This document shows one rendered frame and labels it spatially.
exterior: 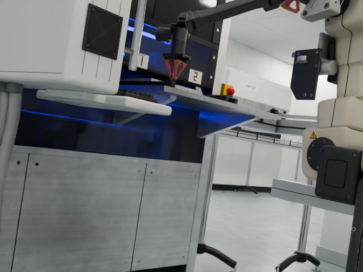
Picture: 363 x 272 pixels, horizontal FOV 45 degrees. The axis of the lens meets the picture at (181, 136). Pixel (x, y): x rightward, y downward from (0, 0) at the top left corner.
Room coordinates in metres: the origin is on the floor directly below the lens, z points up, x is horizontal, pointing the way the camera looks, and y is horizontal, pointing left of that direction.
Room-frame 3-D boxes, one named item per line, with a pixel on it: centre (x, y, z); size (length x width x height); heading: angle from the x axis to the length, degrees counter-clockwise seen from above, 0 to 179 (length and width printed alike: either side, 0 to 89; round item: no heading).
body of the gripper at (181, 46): (1.74, 0.07, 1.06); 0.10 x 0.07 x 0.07; 58
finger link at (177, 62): (1.74, 0.07, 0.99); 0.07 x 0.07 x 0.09; 58
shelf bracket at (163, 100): (1.70, 0.17, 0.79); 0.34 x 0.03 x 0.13; 43
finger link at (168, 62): (1.73, 0.06, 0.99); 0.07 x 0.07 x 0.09; 58
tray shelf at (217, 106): (1.87, -0.01, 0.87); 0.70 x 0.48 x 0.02; 133
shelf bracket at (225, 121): (2.04, -0.20, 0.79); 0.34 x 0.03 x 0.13; 43
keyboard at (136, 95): (1.41, 0.29, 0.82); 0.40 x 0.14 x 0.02; 51
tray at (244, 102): (1.96, -0.16, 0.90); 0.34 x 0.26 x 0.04; 43
